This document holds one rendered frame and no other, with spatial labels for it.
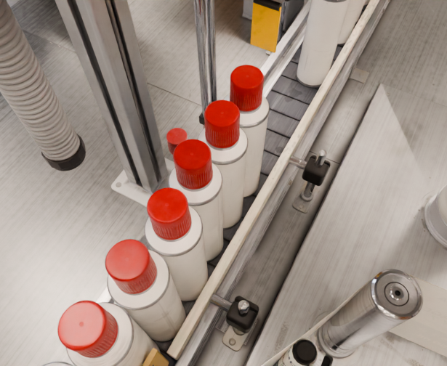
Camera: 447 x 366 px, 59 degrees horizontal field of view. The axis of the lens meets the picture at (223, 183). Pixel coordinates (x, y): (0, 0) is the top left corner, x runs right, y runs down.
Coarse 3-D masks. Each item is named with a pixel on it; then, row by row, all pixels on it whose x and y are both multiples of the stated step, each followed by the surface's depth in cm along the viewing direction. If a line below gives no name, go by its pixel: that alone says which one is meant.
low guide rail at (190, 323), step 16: (368, 16) 69; (352, 32) 67; (352, 48) 67; (336, 64) 63; (320, 96) 60; (304, 128) 57; (288, 144) 55; (288, 160) 55; (272, 176) 52; (256, 208) 50; (240, 240) 48; (224, 256) 47; (224, 272) 46; (208, 288) 45; (208, 304) 45; (192, 320) 43; (176, 336) 42; (176, 352) 41
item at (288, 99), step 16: (336, 48) 70; (288, 64) 68; (288, 80) 66; (272, 96) 64; (288, 96) 65; (304, 96) 64; (272, 112) 63; (288, 112) 63; (304, 112) 63; (272, 128) 61; (288, 128) 61; (272, 144) 60; (272, 160) 58; (256, 192) 55; (240, 224) 53; (224, 240) 52; (208, 272) 49; (192, 304) 47
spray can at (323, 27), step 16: (320, 0) 53; (336, 0) 52; (320, 16) 54; (336, 16) 54; (320, 32) 56; (336, 32) 56; (304, 48) 61; (320, 48) 58; (304, 64) 62; (320, 64) 61; (304, 80) 65; (320, 80) 64
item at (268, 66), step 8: (304, 8) 63; (304, 16) 62; (296, 24) 61; (288, 32) 60; (296, 32) 61; (288, 40) 59; (280, 48) 58; (272, 56) 57; (280, 56) 58; (264, 64) 57; (272, 64) 57; (264, 72) 56; (264, 80) 56; (144, 240) 43; (104, 296) 40
